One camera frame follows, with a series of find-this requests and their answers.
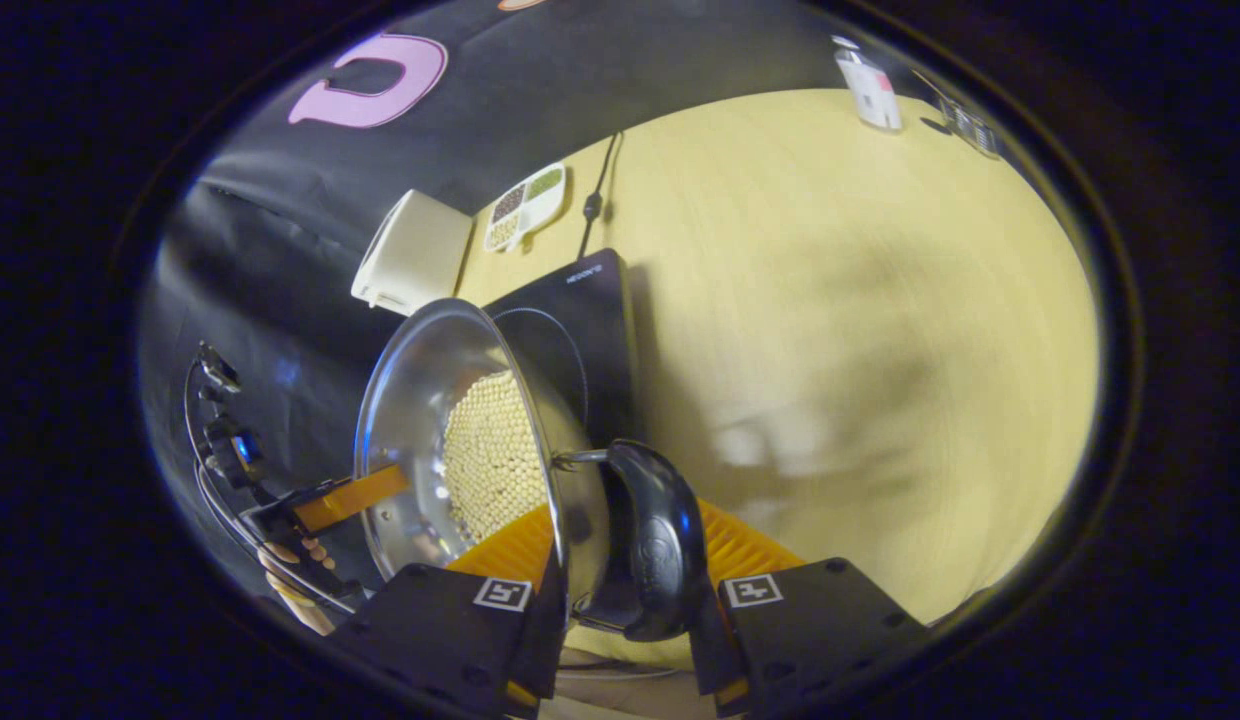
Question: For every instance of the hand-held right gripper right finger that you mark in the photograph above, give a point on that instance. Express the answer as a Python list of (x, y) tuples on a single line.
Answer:
[(810, 630)]

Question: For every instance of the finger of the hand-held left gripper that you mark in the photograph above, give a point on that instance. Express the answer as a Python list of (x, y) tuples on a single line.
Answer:
[(355, 498)]

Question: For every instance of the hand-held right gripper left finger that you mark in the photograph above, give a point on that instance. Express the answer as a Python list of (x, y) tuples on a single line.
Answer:
[(450, 640)]

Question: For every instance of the black induction cooktop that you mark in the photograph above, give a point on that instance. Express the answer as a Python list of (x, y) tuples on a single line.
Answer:
[(600, 320)]

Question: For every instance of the white toaster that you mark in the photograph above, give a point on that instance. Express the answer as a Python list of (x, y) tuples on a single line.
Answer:
[(415, 250)]

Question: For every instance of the white divided dish of beans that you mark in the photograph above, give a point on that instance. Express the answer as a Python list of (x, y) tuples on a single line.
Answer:
[(525, 205)]

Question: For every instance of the clear bottle with red label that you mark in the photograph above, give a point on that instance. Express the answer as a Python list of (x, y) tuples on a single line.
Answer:
[(872, 95)]

